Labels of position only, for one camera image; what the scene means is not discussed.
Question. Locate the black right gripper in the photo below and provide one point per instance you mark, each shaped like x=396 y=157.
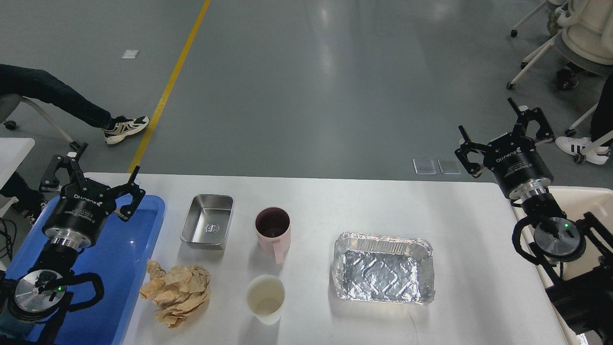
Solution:
x=516 y=165

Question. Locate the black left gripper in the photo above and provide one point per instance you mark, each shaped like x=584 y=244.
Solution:
x=82 y=211

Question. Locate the stainless steel rectangular tin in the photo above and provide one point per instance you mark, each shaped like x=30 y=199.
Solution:
x=207 y=222

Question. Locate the aluminium foil tray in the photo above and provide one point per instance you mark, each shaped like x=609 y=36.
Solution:
x=383 y=269

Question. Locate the pink ribbed mug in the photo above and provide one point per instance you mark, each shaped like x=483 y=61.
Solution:
x=273 y=228

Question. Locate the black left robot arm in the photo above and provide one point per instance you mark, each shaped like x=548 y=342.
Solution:
x=51 y=289

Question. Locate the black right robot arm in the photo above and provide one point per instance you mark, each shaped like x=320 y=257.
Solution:
x=545 y=234

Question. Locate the right floor plate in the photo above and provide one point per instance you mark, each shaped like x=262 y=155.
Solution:
x=449 y=166

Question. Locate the floor plate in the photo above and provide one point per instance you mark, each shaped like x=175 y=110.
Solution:
x=424 y=166
x=449 y=166

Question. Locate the white striped sneaker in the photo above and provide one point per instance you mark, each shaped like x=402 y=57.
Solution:
x=573 y=147

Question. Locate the blue plastic tray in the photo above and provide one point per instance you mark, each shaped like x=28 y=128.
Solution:
x=120 y=258

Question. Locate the black white beige sneaker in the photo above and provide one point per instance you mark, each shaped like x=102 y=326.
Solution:
x=123 y=128

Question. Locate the cream plastic bin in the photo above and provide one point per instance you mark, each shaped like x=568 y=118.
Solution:
x=575 y=201

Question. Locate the left floor plate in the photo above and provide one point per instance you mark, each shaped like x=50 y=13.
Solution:
x=424 y=166

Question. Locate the white side table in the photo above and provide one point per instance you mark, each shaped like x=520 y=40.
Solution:
x=12 y=153

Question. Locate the standing person black trouser leg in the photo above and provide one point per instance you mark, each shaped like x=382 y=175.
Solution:
x=602 y=118

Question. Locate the seated person dark jeans leg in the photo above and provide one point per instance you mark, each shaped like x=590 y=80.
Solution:
x=43 y=86

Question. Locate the crumpled brown paper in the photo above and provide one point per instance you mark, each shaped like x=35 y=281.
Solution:
x=177 y=293

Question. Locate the white office chair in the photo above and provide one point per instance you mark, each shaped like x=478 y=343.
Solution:
x=585 y=39

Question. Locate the white floor tag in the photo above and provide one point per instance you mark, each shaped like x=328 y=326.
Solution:
x=130 y=54

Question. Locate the white paper cup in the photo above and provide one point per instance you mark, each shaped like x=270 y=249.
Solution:
x=265 y=296

